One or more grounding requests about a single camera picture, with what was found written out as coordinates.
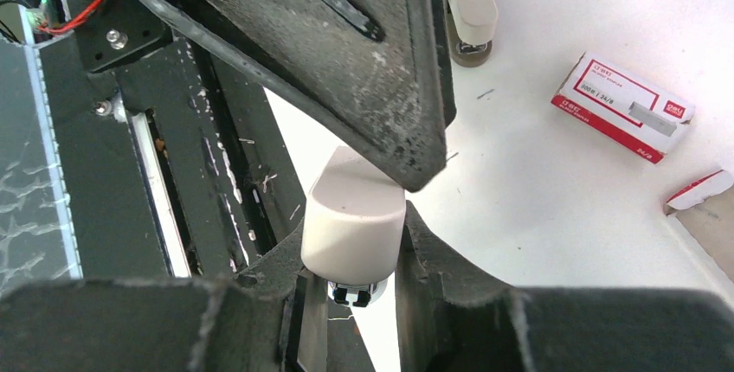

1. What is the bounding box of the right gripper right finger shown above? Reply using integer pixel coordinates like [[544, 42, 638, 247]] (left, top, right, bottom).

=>
[[396, 205, 733, 371]]

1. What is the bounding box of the beige mini stapler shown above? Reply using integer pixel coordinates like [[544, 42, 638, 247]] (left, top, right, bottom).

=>
[[300, 146, 407, 308], [443, 0, 499, 68]]

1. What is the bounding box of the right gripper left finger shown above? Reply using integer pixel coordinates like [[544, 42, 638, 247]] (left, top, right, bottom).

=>
[[1, 229, 327, 371]]

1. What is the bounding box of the left green circuit board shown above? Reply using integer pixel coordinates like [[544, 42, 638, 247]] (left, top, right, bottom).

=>
[[25, 0, 56, 34]]

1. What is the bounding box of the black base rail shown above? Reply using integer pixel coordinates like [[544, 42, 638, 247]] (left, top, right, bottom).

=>
[[34, 0, 374, 372]]

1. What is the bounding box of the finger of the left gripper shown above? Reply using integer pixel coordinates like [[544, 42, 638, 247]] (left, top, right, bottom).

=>
[[431, 0, 457, 127], [139, 0, 447, 192]]

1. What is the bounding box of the red white staple box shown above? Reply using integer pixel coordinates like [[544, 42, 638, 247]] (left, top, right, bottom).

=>
[[551, 51, 696, 164]]

